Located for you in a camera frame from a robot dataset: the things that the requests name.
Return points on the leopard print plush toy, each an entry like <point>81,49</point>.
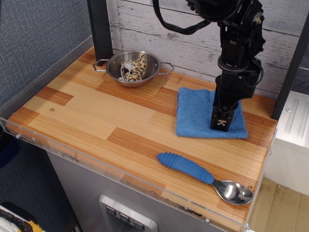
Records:
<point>134,71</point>

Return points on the silver dispenser button panel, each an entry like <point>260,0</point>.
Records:
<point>127,215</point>

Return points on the blue cloth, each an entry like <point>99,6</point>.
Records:
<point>194,109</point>

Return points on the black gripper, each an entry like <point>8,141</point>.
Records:
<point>234,84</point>

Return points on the black frame post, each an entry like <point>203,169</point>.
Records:
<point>100,28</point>
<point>292,71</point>

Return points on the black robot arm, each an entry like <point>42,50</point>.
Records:
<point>240,23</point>

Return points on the clear acrylic table guard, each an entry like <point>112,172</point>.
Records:
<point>85,117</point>

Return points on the blue handled metal spoon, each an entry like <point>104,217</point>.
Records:
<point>231,192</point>

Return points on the white box with grooves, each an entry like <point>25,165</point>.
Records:
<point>288,161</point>

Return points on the steel bowl with handles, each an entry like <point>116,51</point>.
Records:
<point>113,65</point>

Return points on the silver toy fridge cabinet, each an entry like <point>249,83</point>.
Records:
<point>83,188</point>

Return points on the yellow black object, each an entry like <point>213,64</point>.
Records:
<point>15,219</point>

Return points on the black right frame post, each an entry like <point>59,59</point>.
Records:
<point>292,71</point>

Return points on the black left frame post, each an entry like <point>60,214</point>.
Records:
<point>100,28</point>

